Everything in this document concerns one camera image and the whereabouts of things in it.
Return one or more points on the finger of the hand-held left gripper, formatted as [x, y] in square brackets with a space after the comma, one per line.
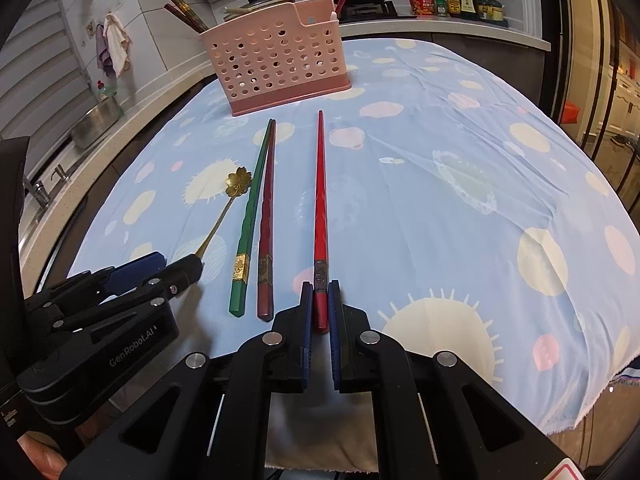
[137, 270]
[170, 275]

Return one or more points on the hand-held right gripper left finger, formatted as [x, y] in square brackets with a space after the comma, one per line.
[306, 340]

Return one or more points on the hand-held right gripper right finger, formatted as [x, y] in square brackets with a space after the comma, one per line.
[336, 340]

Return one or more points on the green chopstick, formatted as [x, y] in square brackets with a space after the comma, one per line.
[250, 210]

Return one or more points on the maroon chopstick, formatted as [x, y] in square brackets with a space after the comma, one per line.
[266, 220]

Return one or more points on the gold flower spoon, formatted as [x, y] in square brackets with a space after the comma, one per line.
[239, 182]

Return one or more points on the pink perforated utensil holder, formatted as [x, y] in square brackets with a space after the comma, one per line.
[280, 97]

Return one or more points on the person's left hand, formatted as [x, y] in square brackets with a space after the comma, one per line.
[45, 460]

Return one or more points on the soap dispenser pump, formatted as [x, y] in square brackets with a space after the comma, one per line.
[60, 172]

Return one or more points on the chrome faucet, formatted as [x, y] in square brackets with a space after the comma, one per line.
[39, 192]

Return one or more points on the steel pot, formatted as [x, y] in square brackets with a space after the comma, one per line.
[97, 122]

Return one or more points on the green dish soap bottle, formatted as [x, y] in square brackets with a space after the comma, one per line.
[105, 92]

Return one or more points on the blue printed tablecloth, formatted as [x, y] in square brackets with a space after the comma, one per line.
[425, 160]

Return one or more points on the white window blinds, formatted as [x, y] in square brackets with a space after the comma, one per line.
[45, 75]

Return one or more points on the purple hanging towel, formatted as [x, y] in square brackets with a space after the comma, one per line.
[102, 50]

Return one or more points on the white hanging towel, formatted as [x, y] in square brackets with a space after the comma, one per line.
[117, 45]

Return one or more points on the beige wok with lid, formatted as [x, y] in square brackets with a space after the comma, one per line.
[265, 1]

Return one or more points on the red box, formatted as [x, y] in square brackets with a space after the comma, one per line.
[570, 112]

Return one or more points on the black gas stove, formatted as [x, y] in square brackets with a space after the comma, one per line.
[380, 10]

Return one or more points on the red instant noodle cup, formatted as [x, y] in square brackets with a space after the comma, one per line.
[421, 6]

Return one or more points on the small green jar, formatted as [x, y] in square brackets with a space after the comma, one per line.
[441, 7]

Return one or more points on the seasoning jar set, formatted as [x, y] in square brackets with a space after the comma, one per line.
[492, 10]

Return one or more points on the glass sliding door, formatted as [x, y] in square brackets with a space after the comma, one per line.
[600, 35]

